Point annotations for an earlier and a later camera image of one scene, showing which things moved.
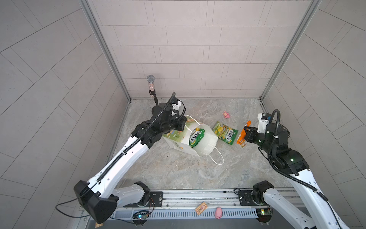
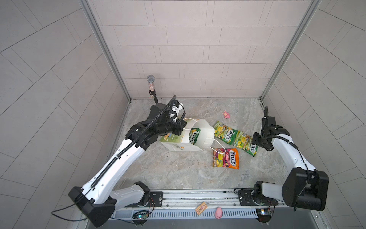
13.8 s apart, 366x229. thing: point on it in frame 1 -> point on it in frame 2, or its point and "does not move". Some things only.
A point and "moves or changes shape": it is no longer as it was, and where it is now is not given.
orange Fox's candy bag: (241, 140) -> (225, 157)
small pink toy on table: (226, 115) does not move
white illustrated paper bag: (179, 140) moves or changes shape
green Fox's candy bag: (225, 132) does not move
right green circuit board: (264, 214) does not move
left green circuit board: (140, 217) does not move
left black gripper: (180, 121) does not move
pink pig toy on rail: (218, 213) does not move
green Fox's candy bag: (196, 136) -> (244, 141)
